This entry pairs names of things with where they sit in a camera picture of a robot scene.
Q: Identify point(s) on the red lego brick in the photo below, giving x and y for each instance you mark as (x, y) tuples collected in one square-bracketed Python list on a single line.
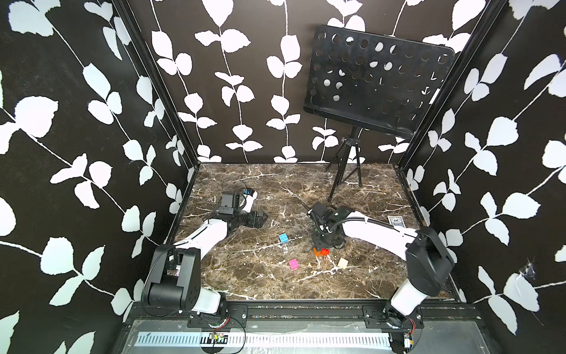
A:
[(321, 252)]

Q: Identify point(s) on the blue lego brick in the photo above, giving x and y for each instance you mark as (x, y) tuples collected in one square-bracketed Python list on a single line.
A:
[(283, 238)]

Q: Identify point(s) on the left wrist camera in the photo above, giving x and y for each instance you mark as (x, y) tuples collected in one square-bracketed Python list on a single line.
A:
[(232, 203)]

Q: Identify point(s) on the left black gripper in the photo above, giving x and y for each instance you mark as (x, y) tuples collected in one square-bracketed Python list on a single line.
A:
[(259, 220)]

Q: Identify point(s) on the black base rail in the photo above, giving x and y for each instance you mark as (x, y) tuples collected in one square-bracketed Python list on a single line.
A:
[(371, 312)]

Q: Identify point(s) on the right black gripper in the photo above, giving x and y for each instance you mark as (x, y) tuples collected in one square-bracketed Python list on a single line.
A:
[(318, 244)]

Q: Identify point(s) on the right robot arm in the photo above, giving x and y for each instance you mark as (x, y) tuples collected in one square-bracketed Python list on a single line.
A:
[(427, 260)]

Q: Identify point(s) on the black music stand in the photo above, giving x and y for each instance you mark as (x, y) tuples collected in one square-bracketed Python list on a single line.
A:
[(374, 82)]

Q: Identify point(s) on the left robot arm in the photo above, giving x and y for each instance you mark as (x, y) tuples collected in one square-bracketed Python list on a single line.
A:
[(174, 280)]

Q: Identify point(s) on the blue playing card deck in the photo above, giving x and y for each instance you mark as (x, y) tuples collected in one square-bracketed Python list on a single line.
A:
[(396, 221)]

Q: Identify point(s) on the pink lego brick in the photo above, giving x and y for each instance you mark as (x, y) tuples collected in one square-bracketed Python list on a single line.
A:
[(293, 264)]

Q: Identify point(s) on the cream lego brick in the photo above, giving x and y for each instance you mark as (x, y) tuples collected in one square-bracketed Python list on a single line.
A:
[(343, 263)]

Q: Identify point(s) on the white ruler strip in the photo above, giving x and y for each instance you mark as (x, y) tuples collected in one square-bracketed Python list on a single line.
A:
[(378, 341)]

